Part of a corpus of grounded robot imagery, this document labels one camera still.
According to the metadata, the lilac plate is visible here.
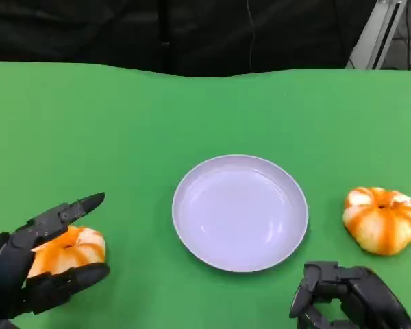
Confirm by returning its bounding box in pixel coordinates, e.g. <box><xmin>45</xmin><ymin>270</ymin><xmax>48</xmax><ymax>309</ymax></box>
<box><xmin>171</xmin><ymin>154</ymin><xmax>310</xmax><ymax>273</ymax></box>

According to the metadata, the black floor cable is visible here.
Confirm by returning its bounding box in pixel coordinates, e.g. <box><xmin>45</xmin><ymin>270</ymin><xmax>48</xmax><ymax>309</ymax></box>
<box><xmin>395</xmin><ymin>0</ymin><xmax>411</xmax><ymax>71</ymax></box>

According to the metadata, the aluminium frame post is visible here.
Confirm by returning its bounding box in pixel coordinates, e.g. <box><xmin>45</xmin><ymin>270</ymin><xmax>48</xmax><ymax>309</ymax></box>
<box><xmin>345</xmin><ymin>0</ymin><xmax>408</xmax><ymax>71</ymax></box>

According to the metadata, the green table cloth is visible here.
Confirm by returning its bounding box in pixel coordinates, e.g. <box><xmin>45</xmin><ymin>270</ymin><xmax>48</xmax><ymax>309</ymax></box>
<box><xmin>0</xmin><ymin>60</ymin><xmax>411</xmax><ymax>329</ymax></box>

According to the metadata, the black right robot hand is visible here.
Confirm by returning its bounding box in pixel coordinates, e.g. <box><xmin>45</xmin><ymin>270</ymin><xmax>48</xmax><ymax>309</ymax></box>
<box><xmin>289</xmin><ymin>261</ymin><xmax>411</xmax><ymax>329</ymax></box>

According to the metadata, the orange and white bread roll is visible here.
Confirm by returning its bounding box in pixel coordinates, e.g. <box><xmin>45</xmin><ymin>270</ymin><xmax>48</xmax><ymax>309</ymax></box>
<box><xmin>342</xmin><ymin>186</ymin><xmax>411</xmax><ymax>256</ymax></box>
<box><xmin>27</xmin><ymin>225</ymin><xmax>107</xmax><ymax>278</ymax></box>

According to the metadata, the black backdrop curtain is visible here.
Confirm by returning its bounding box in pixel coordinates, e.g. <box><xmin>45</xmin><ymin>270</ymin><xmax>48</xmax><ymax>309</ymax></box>
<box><xmin>0</xmin><ymin>0</ymin><xmax>379</xmax><ymax>78</ymax></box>

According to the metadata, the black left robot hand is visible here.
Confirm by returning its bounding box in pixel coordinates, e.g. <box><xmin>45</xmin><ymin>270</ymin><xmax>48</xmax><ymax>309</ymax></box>
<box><xmin>0</xmin><ymin>191</ymin><xmax>110</xmax><ymax>323</ymax></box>

